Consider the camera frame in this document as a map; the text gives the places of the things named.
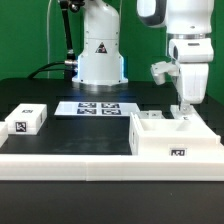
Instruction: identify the white marker base sheet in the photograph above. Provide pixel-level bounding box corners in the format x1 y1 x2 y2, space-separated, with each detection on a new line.
55 101 139 117

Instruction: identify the grey thin cable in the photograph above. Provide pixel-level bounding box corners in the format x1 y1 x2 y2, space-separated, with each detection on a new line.
45 0 54 80

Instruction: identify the white L-shaped frame fence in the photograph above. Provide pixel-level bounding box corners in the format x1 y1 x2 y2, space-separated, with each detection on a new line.
0 146 224 181

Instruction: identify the small white box part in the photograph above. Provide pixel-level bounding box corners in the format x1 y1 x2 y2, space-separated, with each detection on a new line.
5 103 47 135

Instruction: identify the white block at left edge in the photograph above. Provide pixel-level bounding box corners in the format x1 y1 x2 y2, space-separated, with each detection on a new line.
0 122 8 148

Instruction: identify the white cabinet door panel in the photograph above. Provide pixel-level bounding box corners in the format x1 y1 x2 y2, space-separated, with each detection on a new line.
170 105 203 122
137 110 164 119

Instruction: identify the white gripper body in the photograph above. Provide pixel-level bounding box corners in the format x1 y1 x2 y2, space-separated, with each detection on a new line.
175 63 209 104

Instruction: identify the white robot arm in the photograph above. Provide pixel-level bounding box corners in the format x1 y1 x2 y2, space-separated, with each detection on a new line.
78 0 215 114

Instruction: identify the white cabinet body box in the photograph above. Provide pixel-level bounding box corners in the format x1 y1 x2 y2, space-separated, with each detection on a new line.
129 114 221 157

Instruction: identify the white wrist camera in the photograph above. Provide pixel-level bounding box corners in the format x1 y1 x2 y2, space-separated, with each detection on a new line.
150 61 178 85

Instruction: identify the black cable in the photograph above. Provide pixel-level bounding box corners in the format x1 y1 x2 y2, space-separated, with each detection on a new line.
27 61 68 80

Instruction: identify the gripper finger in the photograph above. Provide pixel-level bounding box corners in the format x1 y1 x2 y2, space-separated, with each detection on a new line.
180 102 192 114

